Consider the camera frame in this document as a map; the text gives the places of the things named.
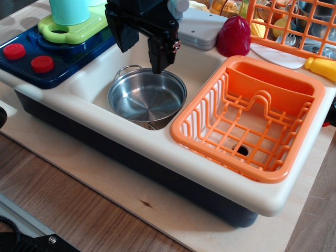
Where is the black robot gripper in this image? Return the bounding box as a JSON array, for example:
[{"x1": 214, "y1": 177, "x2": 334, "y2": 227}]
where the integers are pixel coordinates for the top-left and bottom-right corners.
[{"x1": 106, "y1": 1, "x2": 181, "y2": 74}]

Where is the stainless steel pan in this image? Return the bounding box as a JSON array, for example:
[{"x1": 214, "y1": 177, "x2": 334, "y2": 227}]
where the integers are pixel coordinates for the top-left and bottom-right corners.
[{"x1": 107, "y1": 65, "x2": 187, "y2": 130}]

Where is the cream toy sink unit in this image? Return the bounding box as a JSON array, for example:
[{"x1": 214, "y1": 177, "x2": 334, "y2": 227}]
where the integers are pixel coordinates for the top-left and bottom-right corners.
[{"x1": 1, "y1": 37, "x2": 335, "y2": 217}]

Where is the orange plastic drying rack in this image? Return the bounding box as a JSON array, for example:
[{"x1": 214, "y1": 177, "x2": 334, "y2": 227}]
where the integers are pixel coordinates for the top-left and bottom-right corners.
[{"x1": 171, "y1": 56, "x2": 326, "y2": 184}]

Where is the grey faucet base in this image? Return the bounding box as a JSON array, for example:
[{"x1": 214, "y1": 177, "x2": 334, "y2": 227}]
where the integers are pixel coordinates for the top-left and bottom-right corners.
[{"x1": 167, "y1": 1, "x2": 227, "y2": 50}]

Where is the lime green cutting board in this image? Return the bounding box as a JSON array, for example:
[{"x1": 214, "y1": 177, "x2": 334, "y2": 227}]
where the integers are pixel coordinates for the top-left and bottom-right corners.
[{"x1": 37, "y1": 4, "x2": 108, "y2": 45}]

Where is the teal plastic cup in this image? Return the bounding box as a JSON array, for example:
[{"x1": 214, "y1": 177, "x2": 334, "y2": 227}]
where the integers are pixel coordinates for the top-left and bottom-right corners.
[{"x1": 49, "y1": 0, "x2": 91, "y2": 26}]

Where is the dark red plastic toy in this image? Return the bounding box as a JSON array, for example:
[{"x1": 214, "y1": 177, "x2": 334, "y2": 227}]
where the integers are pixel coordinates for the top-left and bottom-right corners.
[{"x1": 217, "y1": 16, "x2": 251, "y2": 57}]

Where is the red stove knob right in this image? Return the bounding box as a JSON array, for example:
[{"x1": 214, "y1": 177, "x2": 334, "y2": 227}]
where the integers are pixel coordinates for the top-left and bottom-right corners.
[{"x1": 30, "y1": 55, "x2": 55, "y2": 74}]

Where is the red stove knob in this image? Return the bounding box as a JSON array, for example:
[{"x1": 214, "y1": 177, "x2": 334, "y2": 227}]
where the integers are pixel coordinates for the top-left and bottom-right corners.
[
  {"x1": 3, "y1": 43, "x2": 26, "y2": 60},
  {"x1": 30, "y1": 55, "x2": 55, "y2": 74}
]

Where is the yellow toy corn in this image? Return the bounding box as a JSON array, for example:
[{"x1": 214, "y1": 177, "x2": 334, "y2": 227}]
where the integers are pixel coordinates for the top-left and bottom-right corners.
[{"x1": 250, "y1": 18, "x2": 266, "y2": 38}]

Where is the blue toy stove top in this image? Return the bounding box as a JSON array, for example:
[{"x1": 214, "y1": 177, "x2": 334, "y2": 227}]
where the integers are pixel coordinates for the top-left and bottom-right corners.
[{"x1": 1, "y1": 26, "x2": 116, "y2": 89}]

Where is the white plastic plate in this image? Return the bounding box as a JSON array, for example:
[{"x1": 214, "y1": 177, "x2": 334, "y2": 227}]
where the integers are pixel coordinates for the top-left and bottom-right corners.
[{"x1": 250, "y1": 43, "x2": 306, "y2": 70}]

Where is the red stove knob left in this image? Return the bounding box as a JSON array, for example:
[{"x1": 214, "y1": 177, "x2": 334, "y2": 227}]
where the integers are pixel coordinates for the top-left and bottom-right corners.
[{"x1": 3, "y1": 43, "x2": 26, "y2": 60}]

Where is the orange plastic basket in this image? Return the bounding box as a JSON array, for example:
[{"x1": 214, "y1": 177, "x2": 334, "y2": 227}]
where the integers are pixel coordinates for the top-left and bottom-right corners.
[{"x1": 246, "y1": 1, "x2": 335, "y2": 61}]

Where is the light plywood board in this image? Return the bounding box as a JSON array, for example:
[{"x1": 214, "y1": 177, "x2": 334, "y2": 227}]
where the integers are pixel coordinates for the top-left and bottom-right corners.
[{"x1": 1, "y1": 85, "x2": 334, "y2": 251}]

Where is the yellow plastic toy handle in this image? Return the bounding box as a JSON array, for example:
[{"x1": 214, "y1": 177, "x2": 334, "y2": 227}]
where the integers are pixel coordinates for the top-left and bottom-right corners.
[{"x1": 304, "y1": 57, "x2": 335, "y2": 82}]

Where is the black mount bracket with screw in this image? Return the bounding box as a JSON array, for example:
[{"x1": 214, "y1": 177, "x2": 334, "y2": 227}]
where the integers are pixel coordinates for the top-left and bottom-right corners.
[{"x1": 13, "y1": 234, "x2": 80, "y2": 252}]

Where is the black cable bottom left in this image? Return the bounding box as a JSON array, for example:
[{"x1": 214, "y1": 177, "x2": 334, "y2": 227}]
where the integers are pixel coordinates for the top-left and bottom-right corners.
[{"x1": 0, "y1": 215, "x2": 22, "y2": 252}]

